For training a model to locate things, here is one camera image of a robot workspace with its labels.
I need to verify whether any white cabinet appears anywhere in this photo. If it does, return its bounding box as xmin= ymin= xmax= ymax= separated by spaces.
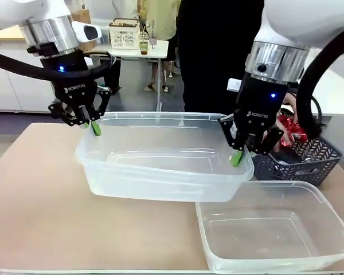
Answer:
xmin=0 ymin=36 xmax=57 ymax=113

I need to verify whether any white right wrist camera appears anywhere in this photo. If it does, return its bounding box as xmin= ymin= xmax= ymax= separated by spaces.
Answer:
xmin=228 ymin=77 xmax=243 ymax=93

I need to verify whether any background person yellow top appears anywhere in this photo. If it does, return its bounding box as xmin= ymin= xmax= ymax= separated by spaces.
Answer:
xmin=145 ymin=0 xmax=182 ymax=93

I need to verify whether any clear plastic bin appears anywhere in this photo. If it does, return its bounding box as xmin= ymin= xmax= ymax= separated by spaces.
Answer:
xmin=75 ymin=111 xmax=255 ymax=203
xmin=194 ymin=180 xmax=344 ymax=273

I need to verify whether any person in black clothes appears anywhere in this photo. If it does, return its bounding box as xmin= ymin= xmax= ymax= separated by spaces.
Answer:
xmin=176 ymin=0 xmax=266 ymax=116

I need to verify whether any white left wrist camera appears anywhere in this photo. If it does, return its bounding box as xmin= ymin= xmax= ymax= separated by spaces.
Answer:
xmin=71 ymin=21 xmax=103 ymax=45

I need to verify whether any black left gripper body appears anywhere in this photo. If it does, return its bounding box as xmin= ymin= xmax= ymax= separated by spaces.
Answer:
xmin=40 ymin=50 xmax=100 ymax=121

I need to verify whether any crushed red can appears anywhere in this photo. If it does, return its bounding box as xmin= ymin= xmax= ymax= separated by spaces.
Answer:
xmin=274 ymin=113 xmax=308 ymax=150

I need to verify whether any dark grey woven plastic basket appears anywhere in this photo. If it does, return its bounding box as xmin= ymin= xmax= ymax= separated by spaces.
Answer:
xmin=252 ymin=133 xmax=344 ymax=187

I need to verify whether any white background table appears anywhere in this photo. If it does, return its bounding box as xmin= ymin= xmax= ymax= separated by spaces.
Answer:
xmin=89 ymin=39 xmax=170 ymax=113

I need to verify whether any cardboard box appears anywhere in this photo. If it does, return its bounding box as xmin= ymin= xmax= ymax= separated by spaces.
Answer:
xmin=69 ymin=9 xmax=97 ymax=53

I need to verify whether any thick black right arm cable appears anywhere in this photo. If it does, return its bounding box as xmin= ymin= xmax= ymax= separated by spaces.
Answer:
xmin=296 ymin=24 xmax=344 ymax=139

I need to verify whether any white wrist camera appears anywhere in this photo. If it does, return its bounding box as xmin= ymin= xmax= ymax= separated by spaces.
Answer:
xmin=71 ymin=21 xmax=103 ymax=45
xmin=228 ymin=77 xmax=243 ymax=93

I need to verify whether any person's left hand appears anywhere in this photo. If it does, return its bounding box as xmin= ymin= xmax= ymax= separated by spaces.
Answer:
xmin=282 ymin=92 xmax=299 ymax=123

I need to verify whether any cream slatted basket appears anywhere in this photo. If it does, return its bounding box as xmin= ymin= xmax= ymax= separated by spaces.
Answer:
xmin=108 ymin=18 xmax=140 ymax=50

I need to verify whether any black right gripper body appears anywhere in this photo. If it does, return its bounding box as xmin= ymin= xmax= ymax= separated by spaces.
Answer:
xmin=234 ymin=72 xmax=290 ymax=153

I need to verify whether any plastic cup with drink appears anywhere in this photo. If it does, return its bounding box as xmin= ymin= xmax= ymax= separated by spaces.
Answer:
xmin=139 ymin=31 xmax=150 ymax=56

